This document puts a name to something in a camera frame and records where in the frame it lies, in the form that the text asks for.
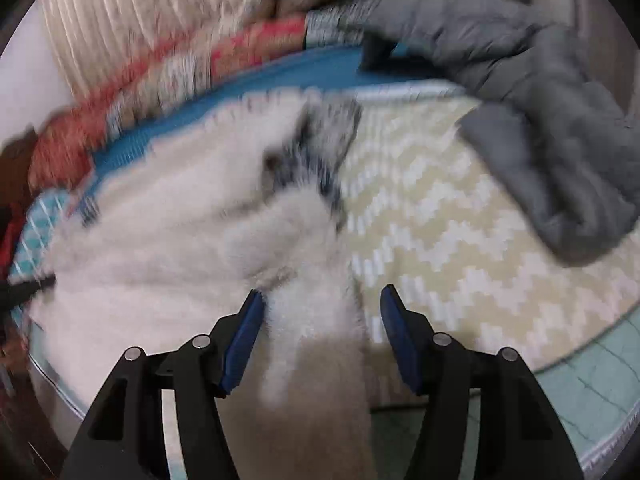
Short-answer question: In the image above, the teal lattice pillow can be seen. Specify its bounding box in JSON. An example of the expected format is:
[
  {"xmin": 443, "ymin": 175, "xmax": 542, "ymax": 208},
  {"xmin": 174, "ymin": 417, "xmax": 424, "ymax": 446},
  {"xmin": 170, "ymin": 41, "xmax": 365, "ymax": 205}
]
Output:
[{"xmin": 10, "ymin": 190, "xmax": 71, "ymax": 281}]

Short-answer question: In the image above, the grey quilted jacket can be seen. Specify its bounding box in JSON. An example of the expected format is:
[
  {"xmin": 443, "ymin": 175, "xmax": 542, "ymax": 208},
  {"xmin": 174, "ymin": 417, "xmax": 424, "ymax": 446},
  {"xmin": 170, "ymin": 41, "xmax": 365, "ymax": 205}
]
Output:
[{"xmin": 340, "ymin": 0, "xmax": 640, "ymax": 268}]

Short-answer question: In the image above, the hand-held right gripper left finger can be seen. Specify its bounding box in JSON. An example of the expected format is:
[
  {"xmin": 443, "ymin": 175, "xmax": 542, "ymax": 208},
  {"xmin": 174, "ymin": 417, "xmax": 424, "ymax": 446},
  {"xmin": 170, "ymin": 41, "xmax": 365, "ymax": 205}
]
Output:
[{"xmin": 60, "ymin": 287, "xmax": 266, "ymax": 480}]

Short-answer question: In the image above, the patterned bedspread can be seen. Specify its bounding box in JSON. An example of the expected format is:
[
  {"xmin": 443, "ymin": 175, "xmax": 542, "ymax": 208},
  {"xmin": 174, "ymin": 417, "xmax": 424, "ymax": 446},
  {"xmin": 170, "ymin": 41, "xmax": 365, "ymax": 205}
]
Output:
[{"xmin": 10, "ymin": 45, "xmax": 640, "ymax": 480}]

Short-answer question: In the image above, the red floral quilt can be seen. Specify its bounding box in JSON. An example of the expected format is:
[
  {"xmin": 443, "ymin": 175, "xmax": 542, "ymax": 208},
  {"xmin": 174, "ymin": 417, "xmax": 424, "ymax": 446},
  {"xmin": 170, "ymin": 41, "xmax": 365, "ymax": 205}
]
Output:
[{"xmin": 27, "ymin": 15, "xmax": 311, "ymax": 196}]

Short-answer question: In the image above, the cream spotted fleece garment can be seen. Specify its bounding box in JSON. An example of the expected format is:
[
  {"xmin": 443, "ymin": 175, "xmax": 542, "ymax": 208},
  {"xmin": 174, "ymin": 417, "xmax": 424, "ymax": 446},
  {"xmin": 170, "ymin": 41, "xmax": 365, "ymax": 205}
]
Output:
[{"xmin": 30, "ymin": 87, "xmax": 381, "ymax": 480}]

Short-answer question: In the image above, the beige striped curtain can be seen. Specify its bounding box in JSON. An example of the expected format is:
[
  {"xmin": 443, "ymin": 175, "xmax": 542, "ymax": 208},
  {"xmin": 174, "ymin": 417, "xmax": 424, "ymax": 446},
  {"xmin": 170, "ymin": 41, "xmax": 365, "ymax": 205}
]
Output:
[{"xmin": 40, "ymin": 0, "xmax": 281, "ymax": 101}]

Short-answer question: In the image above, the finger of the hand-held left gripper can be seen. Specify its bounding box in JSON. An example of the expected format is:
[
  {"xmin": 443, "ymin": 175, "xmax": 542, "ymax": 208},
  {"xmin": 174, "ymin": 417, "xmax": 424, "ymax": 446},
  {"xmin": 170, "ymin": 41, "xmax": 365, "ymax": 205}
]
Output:
[{"xmin": 0, "ymin": 274, "xmax": 57, "ymax": 311}]

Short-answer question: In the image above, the brown cloth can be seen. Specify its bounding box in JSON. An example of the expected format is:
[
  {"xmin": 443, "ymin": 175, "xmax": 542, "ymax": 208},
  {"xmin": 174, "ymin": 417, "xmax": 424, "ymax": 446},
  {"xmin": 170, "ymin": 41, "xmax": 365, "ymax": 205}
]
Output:
[{"xmin": 0, "ymin": 127, "xmax": 41, "ymax": 211}]

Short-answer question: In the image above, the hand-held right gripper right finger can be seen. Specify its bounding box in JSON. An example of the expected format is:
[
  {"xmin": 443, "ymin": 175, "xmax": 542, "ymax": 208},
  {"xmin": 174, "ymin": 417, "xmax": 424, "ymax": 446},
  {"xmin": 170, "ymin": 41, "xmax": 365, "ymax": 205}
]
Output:
[{"xmin": 380, "ymin": 284, "xmax": 586, "ymax": 480}]

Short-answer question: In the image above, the red cloth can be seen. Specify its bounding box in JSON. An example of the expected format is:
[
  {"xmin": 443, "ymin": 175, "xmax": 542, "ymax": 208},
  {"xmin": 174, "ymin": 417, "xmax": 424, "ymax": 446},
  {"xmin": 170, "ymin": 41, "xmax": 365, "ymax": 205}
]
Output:
[{"xmin": 0, "ymin": 207, "xmax": 25, "ymax": 281}]

